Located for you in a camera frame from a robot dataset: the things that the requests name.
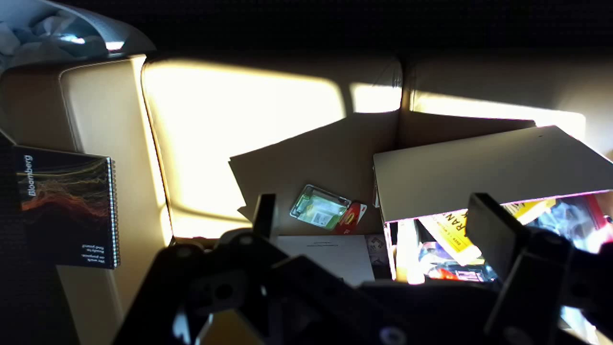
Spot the grey shiny plastic bag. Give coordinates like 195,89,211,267
0,0,157,74

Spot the small red packet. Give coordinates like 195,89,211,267
333,200,370,237

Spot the dark spiral notebook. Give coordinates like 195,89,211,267
13,145,123,271

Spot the yellow paperback book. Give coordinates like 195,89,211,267
418,198,557,269

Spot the open cardboard box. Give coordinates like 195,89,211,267
228,118,613,286
0,56,613,345

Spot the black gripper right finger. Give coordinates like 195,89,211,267
466,192,575,345

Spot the white printed paper sheet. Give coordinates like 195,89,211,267
270,233,377,288

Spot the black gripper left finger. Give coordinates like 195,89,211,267
113,192,289,345

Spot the small green card package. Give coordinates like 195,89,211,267
287,183,354,231

